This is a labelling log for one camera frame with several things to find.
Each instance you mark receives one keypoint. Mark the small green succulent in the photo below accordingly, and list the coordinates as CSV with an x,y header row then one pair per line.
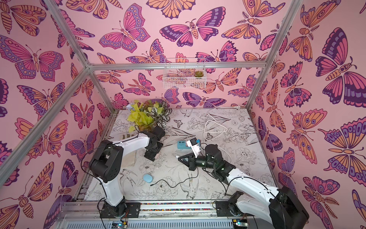
x,y
199,74

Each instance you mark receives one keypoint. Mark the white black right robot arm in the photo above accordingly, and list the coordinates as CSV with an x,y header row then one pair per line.
x,y
278,206

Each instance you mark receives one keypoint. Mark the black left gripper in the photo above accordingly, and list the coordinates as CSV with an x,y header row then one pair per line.
x,y
151,156

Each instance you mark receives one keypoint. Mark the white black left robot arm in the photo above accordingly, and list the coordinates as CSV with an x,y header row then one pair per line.
x,y
106,163

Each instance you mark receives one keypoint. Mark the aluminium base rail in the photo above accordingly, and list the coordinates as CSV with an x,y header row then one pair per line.
x,y
168,214

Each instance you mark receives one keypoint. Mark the white wire wall basket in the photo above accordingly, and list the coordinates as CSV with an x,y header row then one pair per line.
x,y
179,73

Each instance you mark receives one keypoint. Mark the beige striped cloth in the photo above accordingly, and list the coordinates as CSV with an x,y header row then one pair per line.
x,y
129,159

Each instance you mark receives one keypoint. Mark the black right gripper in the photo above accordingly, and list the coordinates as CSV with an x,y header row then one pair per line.
x,y
191,163

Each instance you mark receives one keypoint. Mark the blue earbud case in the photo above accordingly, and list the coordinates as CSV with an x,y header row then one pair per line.
x,y
147,178

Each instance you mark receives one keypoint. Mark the blue power strip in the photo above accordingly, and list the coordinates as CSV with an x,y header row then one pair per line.
x,y
182,145

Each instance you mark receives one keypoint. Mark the potted plant in glass jar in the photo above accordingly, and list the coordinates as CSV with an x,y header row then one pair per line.
x,y
148,115

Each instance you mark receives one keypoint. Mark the aluminium cage frame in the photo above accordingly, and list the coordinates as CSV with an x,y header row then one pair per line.
x,y
20,151

